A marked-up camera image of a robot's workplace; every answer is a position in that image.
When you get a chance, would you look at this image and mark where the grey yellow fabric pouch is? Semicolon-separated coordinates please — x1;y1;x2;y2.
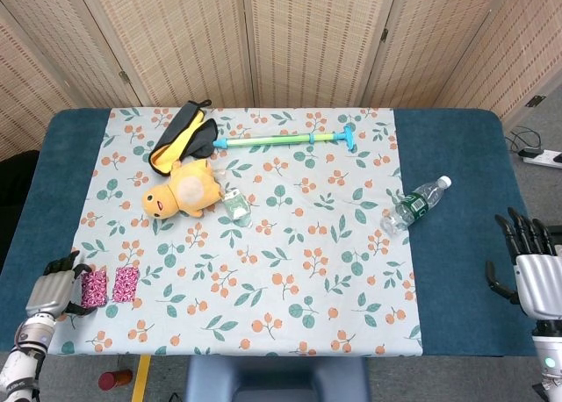
148;98;220;177

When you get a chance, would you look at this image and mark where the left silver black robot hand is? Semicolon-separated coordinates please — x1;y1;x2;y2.
25;249;96;319

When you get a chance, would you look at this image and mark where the floral leaf print tablecloth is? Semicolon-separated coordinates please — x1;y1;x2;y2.
41;106;425;358

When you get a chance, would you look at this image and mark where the green blue water squirter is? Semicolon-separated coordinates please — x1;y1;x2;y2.
213;124;357;152

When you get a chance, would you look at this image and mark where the white power strip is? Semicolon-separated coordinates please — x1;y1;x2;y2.
517;148;562;169

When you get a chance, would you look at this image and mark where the black bulky object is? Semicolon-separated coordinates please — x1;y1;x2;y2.
0;150;41;271

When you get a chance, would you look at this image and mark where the red orange cylinder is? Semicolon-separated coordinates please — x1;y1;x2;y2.
97;369;133;391

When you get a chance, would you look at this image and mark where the small green clear packet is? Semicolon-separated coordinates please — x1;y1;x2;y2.
221;186;254;227

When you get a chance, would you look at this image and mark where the woven bamboo screen panel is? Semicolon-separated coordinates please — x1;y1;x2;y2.
359;0;522;111
0;0;148;111
241;0;400;109
438;0;562;126
0;2;83;166
74;0;258;109

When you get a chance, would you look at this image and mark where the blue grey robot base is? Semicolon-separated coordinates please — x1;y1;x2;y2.
184;356;372;402

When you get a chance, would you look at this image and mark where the yellow plush duck toy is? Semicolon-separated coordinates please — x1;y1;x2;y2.
140;158;223;220

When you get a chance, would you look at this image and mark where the black power cable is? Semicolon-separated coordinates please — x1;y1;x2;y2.
504;127;544;153

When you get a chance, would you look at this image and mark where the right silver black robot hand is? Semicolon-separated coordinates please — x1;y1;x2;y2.
485;206;562;319

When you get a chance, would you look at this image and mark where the teal table cover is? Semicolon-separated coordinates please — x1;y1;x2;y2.
0;106;542;359

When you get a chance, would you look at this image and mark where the clear water bottle green label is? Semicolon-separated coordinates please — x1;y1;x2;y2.
379;175;453;236

